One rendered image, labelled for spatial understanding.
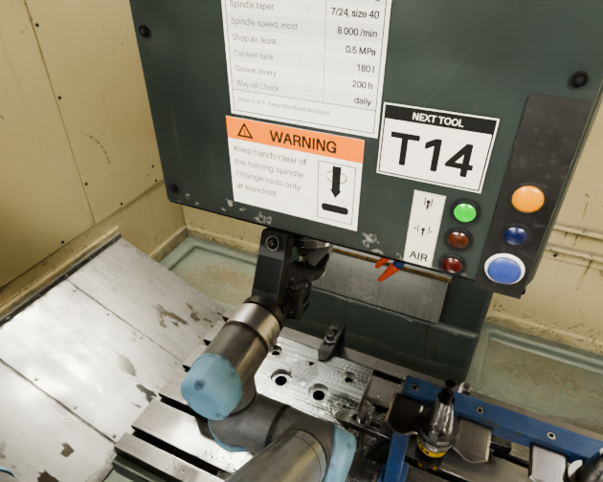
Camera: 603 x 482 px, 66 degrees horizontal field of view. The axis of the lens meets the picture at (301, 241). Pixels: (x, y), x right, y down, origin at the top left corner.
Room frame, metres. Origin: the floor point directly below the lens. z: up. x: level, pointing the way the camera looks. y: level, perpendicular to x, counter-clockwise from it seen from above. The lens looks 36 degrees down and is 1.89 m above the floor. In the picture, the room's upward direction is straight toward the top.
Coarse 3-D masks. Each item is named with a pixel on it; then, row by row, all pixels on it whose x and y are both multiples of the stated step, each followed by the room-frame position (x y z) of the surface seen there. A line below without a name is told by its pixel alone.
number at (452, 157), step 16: (432, 144) 0.39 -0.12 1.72; (448, 144) 0.38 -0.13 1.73; (464, 144) 0.37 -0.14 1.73; (480, 144) 0.37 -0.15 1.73; (432, 160) 0.39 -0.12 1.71; (448, 160) 0.38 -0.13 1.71; (464, 160) 0.37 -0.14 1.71; (432, 176) 0.38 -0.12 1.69; (448, 176) 0.38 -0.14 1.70; (464, 176) 0.37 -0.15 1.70
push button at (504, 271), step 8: (496, 264) 0.35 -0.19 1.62; (504, 264) 0.34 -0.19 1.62; (512, 264) 0.34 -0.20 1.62; (488, 272) 0.35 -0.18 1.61; (496, 272) 0.34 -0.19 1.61; (504, 272) 0.34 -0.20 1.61; (512, 272) 0.34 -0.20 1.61; (520, 272) 0.34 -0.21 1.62; (496, 280) 0.34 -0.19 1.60; (504, 280) 0.34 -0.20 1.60; (512, 280) 0.34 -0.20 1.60
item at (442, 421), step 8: (440, 392) 0.44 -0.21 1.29; (440, 400) 0.43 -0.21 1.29; (432, 408) 0.43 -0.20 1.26; (440, 408) 0.42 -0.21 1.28; (448, 408) 0.42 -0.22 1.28; (432, 416) 0.42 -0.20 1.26; (440, 416) 0.41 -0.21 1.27; (448, 416) 0.41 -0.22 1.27; (432, 424) 0.42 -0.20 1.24; (440, 424) 0.41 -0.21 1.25; (448, 424) 0.41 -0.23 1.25; (432, 432) 0.41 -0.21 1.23; (440, 432) 0.41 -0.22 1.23; (448, 432) 0.41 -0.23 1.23
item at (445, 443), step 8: (424, 416) 0.44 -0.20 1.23; (424, 424) 0.43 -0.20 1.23; (456, 424) 0.43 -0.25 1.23; (416, 432) 0.43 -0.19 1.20; (424, 432) 0.41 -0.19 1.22; (456, 432) 0.41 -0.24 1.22; (424, 440) 0.41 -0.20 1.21; (432, 440) 0.41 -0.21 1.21; (440, 440) 0.40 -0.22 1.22; (448, 440) 0.40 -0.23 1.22; (440, 448) 0.40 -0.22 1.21; (448, 448) 0.40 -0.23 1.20
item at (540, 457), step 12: (540, 456) 0.38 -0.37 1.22; (552, 456) 0.38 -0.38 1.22; (564, 456) 0.38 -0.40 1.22; (528, 468) 0.36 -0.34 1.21; (540, 468) 0.36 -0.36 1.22; (552, 468) 0.36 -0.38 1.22; (564, 468) 0.36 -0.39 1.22; (540, 480) 0.34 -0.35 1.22; (552, 480) 0.34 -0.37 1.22; (564, 480) 0.34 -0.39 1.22
